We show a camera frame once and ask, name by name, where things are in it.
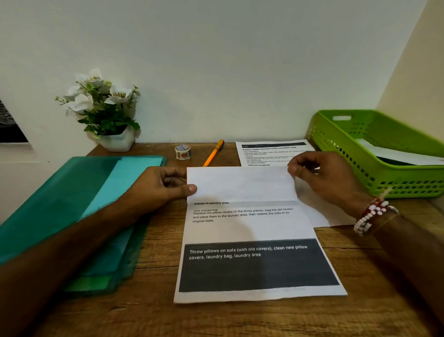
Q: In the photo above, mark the person's left hand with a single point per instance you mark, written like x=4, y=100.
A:
x=149, y=189

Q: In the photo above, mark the person's right hand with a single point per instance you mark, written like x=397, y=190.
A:
x=329, y=177

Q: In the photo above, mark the person's left thumb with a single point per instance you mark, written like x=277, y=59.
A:
x=184, y=191

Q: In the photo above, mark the person's right thumb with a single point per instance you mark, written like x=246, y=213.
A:
x=296, y=172

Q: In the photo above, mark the printed paper sheet dark band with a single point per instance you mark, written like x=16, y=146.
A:
x=249, y=225

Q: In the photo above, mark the person's left forearm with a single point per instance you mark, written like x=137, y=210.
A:
x=59, y=257

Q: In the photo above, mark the person's right forearm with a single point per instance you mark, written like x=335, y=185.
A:
x=412, y=250

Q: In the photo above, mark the printed paper sheet small text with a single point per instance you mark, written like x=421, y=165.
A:
x=270, y=154

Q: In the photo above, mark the patterned tape roll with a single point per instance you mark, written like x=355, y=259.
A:
x=182, y=152

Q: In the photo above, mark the orange pen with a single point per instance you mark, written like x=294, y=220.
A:
x=213, y=152

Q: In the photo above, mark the light turquoise plastic folder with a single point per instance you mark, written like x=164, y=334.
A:
x=131, y=170

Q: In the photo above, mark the white ceramic flower pot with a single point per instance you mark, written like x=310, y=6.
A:
x=119, y=142

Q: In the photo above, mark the green plastic basket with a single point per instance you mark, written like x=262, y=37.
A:
x=378, y=173

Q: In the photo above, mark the thin gold bangle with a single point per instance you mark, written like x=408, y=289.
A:
x=385, y=222

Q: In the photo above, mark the white paper in basket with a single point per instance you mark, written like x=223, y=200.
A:
x=402, y=154

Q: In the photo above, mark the white artificial flower plant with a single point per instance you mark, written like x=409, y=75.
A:
x=100, y=107

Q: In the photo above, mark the bright green plastic folder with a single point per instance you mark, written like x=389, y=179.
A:
x=90, y=283

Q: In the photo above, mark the dark teal plastic folder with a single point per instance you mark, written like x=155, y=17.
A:
x=52, y=201

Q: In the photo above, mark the dark framed picture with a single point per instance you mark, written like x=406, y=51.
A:
x=10, y=126

